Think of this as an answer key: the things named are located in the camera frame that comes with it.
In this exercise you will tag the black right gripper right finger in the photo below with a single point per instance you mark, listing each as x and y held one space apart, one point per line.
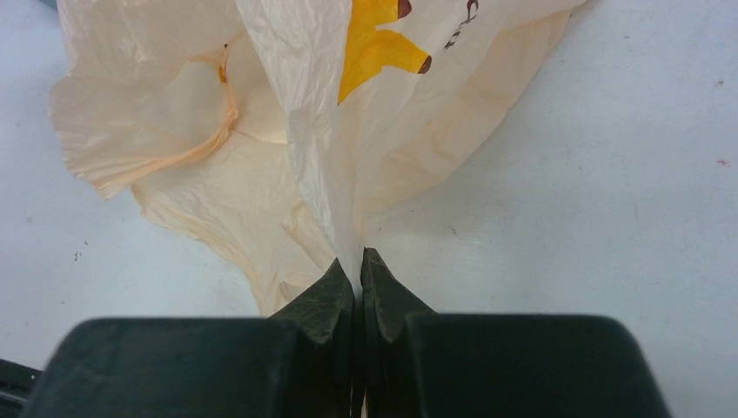
420 363

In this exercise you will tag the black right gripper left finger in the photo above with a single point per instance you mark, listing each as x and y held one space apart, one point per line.
295 363

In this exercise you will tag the orange translucent plastic bag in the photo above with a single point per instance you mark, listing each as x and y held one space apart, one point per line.
270 130

